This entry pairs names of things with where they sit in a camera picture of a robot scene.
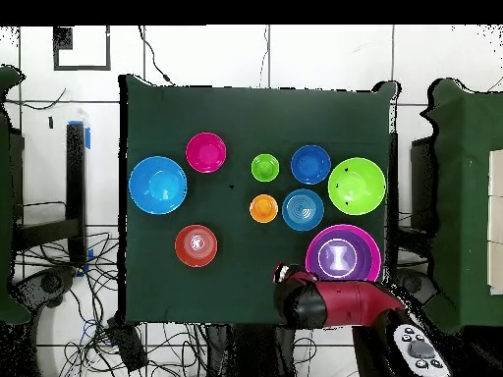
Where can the black square floor frame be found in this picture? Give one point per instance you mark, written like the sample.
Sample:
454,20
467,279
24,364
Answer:
63,37

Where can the large light blue bowl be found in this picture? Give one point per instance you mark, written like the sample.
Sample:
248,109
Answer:
157,184

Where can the purple bowl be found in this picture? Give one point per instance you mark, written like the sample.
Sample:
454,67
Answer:
365,255

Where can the black power adapter box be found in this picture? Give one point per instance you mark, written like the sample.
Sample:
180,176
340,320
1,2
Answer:
127,345

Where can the white boxes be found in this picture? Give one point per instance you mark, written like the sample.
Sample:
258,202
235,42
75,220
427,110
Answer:
496,220

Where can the orange bowl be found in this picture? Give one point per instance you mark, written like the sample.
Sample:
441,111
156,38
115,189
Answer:
195,245

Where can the large pink bowl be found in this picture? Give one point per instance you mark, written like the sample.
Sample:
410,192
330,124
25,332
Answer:
309,255

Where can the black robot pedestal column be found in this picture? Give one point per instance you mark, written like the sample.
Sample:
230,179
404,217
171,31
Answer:
251,353

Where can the large green bowl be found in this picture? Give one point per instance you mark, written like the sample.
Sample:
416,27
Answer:
357,186

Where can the black stand with blue tape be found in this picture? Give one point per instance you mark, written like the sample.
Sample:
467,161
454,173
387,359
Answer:
75,188

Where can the translucent blue ribbed bowl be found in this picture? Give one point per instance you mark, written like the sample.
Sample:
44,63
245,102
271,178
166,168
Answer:
302,210

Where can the small dark blue bowl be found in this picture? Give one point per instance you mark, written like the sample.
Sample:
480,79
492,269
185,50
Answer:
310,165

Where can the orange cup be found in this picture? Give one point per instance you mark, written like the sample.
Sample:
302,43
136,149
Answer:
263,209

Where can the green cloth covered table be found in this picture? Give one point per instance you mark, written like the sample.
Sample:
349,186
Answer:
463,196
4,196

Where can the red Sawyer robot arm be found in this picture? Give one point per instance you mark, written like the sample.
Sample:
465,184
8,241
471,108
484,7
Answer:
353,302

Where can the dark green table cloth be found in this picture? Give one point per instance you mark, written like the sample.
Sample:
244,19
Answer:
243,118

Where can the small crimson bowl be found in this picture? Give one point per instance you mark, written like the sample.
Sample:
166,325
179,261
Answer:
206,152

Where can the green cup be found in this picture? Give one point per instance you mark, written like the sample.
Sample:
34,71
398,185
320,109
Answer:
265,168

